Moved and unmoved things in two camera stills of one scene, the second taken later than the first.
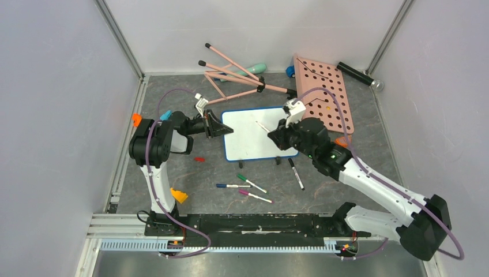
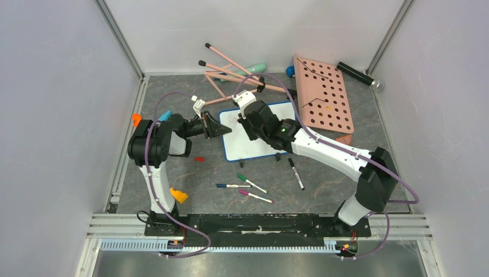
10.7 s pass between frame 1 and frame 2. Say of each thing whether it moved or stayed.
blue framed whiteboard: stayed
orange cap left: stayed
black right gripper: moved
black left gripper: stayed
